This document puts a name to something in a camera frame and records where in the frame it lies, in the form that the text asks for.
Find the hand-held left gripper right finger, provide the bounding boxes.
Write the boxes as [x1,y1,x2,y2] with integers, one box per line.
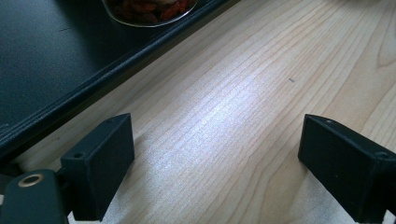
[297,113,396,224]

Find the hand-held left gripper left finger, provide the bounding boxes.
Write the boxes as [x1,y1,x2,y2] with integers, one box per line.
[60,112,135,222]

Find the black metal shelf rack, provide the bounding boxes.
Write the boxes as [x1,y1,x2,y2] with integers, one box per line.
[0,0,241,163]

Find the glass jar red berries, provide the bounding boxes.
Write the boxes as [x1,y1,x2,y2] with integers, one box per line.
[101,0,199,29]

